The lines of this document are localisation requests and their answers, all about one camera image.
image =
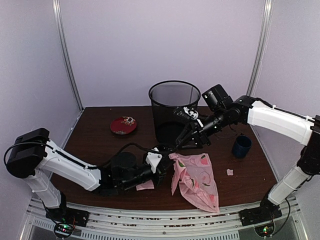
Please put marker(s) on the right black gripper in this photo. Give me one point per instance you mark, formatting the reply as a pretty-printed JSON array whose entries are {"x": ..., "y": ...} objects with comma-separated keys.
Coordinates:
[{"x": 196, "y": 133}]

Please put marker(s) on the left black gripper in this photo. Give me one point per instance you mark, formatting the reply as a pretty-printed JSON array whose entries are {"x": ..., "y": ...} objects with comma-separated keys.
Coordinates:
[{"x": 164, "y": 164}]

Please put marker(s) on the pink plastic trash bag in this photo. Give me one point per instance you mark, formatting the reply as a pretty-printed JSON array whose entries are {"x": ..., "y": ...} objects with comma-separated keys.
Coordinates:
[{"x": 194, "y": 177}]

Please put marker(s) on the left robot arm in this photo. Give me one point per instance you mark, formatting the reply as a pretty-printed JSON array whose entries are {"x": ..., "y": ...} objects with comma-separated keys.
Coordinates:
[{"x": 34, "y": 152}]

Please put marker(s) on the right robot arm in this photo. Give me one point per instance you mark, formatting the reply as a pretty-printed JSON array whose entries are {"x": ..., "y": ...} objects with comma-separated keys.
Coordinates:
[{"x": 255, "y": 111}]

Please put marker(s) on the black mesh trash bin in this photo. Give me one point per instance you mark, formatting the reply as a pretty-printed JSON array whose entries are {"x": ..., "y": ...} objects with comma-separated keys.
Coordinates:
[{"x": 166, "y": 97}]

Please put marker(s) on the torn pink bag piece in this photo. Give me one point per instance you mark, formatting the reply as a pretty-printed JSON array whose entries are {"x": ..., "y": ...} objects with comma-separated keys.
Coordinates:
[{"x": 148, "y": 185}]

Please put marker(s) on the dark blue cup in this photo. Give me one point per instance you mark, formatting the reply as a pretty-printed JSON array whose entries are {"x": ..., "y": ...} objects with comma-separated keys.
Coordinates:
[{"x": 241, "y": 146}]

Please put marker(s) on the small pink bag scrap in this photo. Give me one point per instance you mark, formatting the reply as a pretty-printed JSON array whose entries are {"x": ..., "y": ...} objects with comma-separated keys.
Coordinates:
[{"x": 230, "y": 172}]

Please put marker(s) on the red floral plate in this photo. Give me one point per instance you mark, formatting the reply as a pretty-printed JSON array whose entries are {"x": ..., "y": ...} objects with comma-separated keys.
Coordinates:
[{"x": 123, "y": 125}]

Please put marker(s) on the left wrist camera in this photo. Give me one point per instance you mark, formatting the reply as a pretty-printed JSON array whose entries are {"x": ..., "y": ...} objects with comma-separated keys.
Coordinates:
[{"x": 155, "y": 154}]

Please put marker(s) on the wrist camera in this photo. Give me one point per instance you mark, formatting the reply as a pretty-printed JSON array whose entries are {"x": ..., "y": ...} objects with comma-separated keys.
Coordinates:
[
  {"x": 155, "y": 154},
  {"x": 189, "y": 114}
]

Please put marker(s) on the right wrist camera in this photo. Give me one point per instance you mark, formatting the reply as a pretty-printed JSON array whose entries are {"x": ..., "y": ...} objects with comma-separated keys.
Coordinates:
[{"x": 189, "y": 114}]

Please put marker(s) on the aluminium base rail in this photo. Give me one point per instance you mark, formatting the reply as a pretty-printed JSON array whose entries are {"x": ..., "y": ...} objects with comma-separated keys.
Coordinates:
[{"x": 193, "y": 224}]

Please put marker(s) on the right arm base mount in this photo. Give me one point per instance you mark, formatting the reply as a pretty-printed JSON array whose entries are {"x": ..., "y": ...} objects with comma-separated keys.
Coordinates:
[{"x": 261, "y": 218}]

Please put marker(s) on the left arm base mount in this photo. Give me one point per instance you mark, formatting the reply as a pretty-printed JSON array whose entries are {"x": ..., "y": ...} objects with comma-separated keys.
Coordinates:
[{"x": 66, "y": 221}]

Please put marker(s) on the right aluminium frame post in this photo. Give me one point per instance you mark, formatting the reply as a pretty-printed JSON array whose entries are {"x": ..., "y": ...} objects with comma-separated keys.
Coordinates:
[{"x": 261, "y": 47}]

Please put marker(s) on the aluminium frame post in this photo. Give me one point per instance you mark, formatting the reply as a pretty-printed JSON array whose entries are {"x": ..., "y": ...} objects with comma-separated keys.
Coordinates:
[
  {"x": 261, "y": 47},
  {"x": 65, "y": 53}
]

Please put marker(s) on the left aluminium frame post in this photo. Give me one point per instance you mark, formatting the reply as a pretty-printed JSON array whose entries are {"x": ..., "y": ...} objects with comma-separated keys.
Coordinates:
[{"x": 65, "y": 53}]

